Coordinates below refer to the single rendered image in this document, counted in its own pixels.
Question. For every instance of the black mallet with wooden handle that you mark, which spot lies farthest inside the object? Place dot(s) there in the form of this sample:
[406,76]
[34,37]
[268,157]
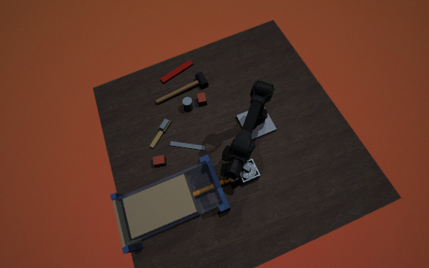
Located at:
[200,80]

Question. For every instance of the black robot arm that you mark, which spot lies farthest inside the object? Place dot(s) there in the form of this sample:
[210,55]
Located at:
[240,150]

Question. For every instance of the grey cylinder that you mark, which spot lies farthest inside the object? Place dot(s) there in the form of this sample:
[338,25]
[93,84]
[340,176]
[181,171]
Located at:
[188,104]

